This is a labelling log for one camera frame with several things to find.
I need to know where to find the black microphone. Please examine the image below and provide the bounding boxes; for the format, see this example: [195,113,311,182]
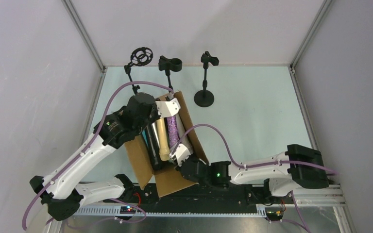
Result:
[145,124,164,171]

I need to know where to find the brown cardboard box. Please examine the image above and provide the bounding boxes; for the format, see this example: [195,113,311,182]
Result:
[124,91,209,198]

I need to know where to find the gold microphone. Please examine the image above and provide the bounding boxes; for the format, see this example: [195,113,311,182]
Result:
[156,118,170,161]

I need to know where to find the purple glitter microphone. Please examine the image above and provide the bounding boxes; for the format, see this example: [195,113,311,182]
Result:
[167,116,179,148]

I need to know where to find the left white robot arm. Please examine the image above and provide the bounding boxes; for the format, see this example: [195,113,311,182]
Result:
[30,93,162,221]

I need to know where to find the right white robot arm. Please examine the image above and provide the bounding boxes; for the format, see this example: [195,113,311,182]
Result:
[170,144,329,197]

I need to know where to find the middle round base mic stand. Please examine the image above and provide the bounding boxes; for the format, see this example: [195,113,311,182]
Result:
[158,55,183,93]

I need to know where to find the round base mic stand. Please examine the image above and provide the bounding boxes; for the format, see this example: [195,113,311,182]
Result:
[158,55,183,93]
[194,51,220,107]

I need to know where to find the right round base mic stand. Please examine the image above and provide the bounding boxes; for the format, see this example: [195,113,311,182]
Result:
[194,51,220,107]

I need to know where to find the blue microphone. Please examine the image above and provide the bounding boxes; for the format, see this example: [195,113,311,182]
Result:
[142,130,148,146]

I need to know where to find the white microphone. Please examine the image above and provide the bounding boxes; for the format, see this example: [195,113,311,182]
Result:
[175,114,193,153]

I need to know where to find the left controller board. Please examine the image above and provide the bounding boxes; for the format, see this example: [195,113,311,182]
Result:
[116,205,137,215]

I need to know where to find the controller board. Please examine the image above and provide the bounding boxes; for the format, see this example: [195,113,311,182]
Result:
[116,205,137,215]
[265,210,285,222]

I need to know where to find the right controller board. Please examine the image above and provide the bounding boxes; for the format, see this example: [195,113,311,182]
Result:
[265,210,285,222]

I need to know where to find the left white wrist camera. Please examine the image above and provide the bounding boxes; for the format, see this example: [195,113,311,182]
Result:
[155,98,181,118]

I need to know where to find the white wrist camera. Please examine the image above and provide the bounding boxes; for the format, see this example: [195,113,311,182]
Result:
[169,143,193,166]
[155,98,181,118]

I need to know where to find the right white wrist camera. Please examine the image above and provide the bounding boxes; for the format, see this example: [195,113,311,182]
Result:
[169,143,193,166]

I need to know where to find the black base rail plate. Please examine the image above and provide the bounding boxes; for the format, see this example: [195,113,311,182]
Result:
[118,183,293,214]

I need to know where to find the tripod shock mount stand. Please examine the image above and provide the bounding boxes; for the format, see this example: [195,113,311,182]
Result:
[124,47,153,82]

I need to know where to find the aluminium frame post left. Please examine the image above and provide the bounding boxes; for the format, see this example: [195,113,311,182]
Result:
[61,0,106,73]

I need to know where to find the aluminium frame post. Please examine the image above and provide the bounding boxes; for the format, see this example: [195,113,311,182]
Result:
[289,0,335,70]
[61,0,106,73]

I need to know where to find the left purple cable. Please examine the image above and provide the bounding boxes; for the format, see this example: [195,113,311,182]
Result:
[21,81,175,232]

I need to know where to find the aluminium frame post right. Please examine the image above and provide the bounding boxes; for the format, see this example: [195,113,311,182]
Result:
[289,0,335,70]

